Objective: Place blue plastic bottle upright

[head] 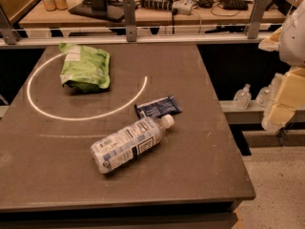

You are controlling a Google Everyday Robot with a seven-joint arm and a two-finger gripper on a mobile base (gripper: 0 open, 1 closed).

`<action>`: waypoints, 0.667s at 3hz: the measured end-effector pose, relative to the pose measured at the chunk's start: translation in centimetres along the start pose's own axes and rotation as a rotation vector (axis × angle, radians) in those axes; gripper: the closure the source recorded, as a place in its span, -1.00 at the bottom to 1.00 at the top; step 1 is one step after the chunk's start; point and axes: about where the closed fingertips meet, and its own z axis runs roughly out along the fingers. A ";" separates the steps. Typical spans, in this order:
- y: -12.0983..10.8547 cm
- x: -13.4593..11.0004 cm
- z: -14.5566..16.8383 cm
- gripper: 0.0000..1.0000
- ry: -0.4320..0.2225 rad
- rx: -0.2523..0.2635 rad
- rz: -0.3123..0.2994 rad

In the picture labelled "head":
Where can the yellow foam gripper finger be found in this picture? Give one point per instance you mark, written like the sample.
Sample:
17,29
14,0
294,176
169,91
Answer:
288,95
271,43

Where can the blue labelled plastic bottle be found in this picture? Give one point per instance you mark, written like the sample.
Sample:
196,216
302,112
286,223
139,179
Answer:
128,143

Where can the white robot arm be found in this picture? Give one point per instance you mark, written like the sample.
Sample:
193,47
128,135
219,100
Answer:
292,42

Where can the right clear sanitizer bottle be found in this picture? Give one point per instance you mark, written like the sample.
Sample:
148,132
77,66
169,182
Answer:
263,96

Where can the clear sanitizer bottle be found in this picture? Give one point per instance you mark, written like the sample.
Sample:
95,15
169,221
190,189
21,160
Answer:
242,98
263,96

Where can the left clear sanitizer bottle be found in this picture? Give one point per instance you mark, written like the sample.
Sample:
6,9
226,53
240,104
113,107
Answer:
242,98

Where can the grey metal shelf beam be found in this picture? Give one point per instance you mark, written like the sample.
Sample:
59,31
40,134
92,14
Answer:
253,114

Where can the white power adapter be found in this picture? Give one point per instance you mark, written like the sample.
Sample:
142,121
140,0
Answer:
183,7

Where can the black power strip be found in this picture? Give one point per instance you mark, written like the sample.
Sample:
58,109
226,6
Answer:
157,4

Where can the dark blue tissue packet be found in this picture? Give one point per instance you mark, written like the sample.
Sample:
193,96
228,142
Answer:
159,107

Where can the wooden desk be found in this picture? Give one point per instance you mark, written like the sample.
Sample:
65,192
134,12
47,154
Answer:
38,17

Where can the black monitor stand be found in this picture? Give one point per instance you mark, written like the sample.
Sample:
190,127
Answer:
99,9

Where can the green snack bag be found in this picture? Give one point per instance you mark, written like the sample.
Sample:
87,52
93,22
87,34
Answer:
85,68

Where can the right metal bracket post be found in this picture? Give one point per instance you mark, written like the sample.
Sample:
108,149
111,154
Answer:
252,28

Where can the metal bracket post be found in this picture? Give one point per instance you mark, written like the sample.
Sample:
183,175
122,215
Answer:
252,28
130,22
10,36

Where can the black device with cables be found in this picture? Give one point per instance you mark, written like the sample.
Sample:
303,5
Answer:
235,5

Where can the middle metal bracket post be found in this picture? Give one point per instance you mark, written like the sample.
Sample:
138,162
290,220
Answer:
130,22

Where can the left metal bracket post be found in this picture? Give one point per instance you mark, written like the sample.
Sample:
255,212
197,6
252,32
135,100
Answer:
10,36

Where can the metal rail frame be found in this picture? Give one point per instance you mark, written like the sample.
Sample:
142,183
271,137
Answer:
202,38

